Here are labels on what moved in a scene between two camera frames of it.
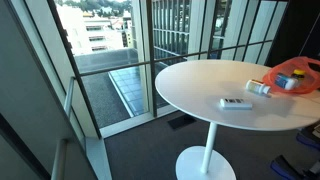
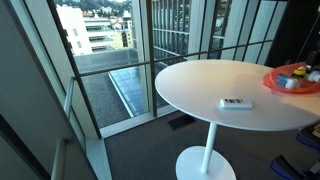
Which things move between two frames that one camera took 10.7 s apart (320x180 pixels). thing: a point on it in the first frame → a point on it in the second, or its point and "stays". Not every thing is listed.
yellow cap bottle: [299, 74] stays
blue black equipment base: [284, 169] stays
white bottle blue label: [286, 82] stays
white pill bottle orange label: [257, 87] → [314, 76]
